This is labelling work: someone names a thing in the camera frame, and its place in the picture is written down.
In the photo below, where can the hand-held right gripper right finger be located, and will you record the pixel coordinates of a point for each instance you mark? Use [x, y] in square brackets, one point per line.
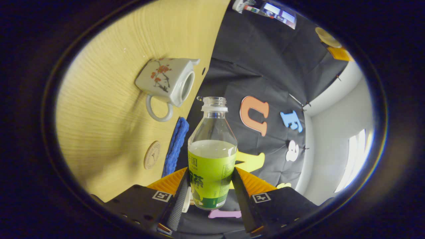
[244, 202]

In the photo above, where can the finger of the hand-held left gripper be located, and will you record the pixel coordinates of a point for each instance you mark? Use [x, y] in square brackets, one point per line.
[340, 53]

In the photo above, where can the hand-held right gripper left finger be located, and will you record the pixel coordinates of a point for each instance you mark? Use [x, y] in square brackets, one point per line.
[177, 202]

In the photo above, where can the green label water bottle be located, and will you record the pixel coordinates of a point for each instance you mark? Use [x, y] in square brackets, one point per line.
[211, 172]

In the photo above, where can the round wooden coaster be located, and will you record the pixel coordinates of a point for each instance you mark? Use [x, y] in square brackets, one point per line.
[152, 155]

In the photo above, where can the white floral teacup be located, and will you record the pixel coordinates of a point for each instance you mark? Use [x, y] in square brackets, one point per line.
[159, 79]

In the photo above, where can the red cap plastic bottle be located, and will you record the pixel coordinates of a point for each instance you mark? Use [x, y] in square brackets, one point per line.
[245, 6]

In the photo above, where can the blue towel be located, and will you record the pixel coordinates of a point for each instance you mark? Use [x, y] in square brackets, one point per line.
[176, 142]

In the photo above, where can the computer monitor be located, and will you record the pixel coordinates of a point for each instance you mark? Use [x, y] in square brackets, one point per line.
[279, 13]

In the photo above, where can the black backdrop cloth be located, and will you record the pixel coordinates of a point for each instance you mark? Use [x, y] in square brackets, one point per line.
[259, 59]

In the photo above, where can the ceiling light panel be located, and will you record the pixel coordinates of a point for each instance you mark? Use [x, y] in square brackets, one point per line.
[355, 159]

